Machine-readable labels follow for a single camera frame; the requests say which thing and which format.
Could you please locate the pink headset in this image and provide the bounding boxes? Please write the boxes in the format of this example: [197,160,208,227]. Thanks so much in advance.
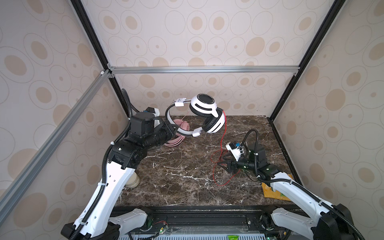
[164,119,190,147]

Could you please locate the white black headphones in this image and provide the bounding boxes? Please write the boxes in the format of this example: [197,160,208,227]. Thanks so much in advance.
[165,94,226,137]

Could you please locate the horizontal aluminium rail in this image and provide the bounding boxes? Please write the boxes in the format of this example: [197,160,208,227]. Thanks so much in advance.
[101,65,300,76]

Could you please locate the black corner post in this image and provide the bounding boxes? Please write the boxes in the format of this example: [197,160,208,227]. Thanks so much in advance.
[70,0,130,118]
[269,0,346,122]

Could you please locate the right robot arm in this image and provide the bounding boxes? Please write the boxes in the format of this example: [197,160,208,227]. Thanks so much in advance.
[217,129,364,240]

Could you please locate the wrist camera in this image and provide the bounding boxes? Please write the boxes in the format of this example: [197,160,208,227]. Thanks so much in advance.
[226,142,245,162]
[145,107,160,127]

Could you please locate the right black corner post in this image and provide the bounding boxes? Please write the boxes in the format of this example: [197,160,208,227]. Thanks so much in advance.
[269,0,346,122]

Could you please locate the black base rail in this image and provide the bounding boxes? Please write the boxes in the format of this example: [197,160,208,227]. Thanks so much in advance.
[104,205,338,240]

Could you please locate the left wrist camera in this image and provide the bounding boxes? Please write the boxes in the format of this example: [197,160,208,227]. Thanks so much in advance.
[145,107,160,127]

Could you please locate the left diagonal aluminium rail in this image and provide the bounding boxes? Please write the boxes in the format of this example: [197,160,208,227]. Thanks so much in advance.
[1,70,111,225]

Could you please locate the left black corner post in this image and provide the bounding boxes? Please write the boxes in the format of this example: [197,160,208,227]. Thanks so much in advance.
[70,0,130,118]

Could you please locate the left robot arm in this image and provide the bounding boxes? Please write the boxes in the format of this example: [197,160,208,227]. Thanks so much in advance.
[61,90,178,240]

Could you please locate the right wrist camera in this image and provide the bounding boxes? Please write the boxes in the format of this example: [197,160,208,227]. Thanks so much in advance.
[226,142,245,162]

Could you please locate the yellow snack bag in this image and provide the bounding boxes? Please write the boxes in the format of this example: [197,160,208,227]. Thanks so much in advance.
[262,183,291,202]

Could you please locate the red headphone cable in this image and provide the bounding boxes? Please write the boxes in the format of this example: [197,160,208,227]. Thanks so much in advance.
[209,110,242,187]

